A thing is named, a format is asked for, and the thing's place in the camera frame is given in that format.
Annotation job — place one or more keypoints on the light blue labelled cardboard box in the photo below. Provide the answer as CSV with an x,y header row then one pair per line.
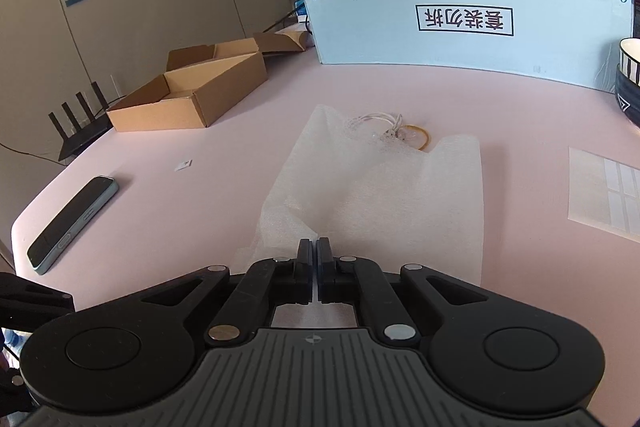
x,y
450,37

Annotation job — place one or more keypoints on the striped white bowl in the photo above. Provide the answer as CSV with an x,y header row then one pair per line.
x,y
631,57

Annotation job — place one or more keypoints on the blue smartphone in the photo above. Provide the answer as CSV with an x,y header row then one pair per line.
x,y
70,222

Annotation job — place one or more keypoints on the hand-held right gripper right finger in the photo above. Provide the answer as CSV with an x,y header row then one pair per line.
x,y
325,267

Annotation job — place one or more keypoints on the stacked striped ceramic bowls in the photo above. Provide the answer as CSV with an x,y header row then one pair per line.
x,y
627,102

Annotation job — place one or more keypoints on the small white paper tag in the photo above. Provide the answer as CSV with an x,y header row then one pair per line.
x,y
183,165

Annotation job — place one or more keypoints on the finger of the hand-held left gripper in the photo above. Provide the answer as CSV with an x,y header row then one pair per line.
x,y
40,304

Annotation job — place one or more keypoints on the black wifi router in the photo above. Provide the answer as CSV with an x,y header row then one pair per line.
x,y
82,127

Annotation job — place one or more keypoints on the open brown cardboard box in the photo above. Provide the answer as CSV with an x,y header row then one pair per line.
x,y
200,92

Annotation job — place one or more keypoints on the tan rubber band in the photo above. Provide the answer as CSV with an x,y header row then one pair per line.
x,y
427,139

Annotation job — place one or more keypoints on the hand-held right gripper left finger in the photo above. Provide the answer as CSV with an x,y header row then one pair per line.
x,y
306,267

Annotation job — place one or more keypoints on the small flat cardboard box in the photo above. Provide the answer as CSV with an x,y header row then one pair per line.
x,y
285,41

